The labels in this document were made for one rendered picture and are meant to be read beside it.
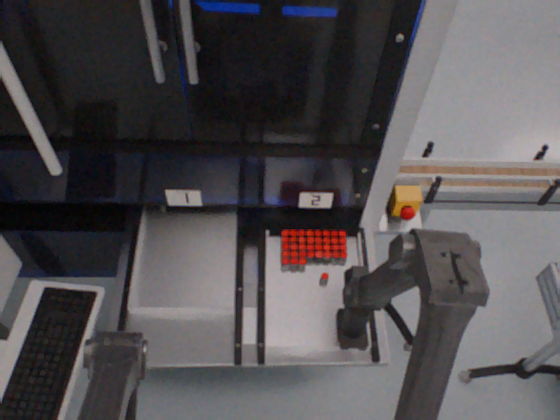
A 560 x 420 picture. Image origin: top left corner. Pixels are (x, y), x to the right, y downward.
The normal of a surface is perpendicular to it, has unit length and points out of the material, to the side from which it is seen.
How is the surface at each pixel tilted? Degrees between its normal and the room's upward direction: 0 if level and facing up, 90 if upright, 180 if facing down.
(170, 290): 0
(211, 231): 0
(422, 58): 90
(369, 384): 0
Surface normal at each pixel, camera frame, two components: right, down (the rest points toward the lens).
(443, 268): 0.14, -0.67
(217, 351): 0.08, -0.51
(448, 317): 0.08, 0.43
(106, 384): 0.14, -0.94
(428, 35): 0.04, 0.86
